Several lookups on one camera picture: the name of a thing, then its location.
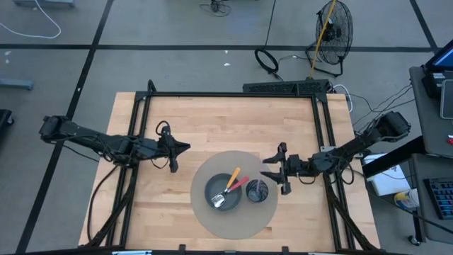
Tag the small red object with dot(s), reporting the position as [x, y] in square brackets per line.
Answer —
[450, 140]

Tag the black metal table frame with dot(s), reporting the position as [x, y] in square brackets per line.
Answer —
[230, 94]

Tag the grey round bowl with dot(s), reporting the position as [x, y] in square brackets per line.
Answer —
[214, 184]

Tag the white yellow blue bottle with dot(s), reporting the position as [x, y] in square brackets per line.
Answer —
[407, 199]

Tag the black computer monitor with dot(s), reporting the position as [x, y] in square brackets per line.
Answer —
[444, 58]

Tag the black desk device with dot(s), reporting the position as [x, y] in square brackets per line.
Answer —
[431, 83]

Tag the round grey placemat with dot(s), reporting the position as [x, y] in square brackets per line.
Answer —
[240, 223]

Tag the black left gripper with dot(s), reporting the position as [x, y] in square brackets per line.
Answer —
[166, 147]

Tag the grey floor foot bar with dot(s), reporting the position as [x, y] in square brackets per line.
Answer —
[16, 84]

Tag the black floor fan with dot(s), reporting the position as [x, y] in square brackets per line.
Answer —
[334, 35]

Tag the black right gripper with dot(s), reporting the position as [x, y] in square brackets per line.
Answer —
[293, 165]

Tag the black wheeled object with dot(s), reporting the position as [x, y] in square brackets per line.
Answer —
[4, 120]

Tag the dark translucent cup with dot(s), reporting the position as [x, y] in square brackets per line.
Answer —
[252, 193]

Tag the black backlit keyboard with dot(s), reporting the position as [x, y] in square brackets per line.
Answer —
[442, 196]

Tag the grey side desk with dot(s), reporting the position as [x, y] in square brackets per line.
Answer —
[430, 131]

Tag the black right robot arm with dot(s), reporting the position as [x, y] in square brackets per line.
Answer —
[354, 150]

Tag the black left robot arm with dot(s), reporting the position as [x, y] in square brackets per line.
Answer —
[106, 145]

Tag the grey tablet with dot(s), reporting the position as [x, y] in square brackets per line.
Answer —
[447, 99]

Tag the white box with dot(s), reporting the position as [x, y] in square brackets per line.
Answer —
[389, 182]

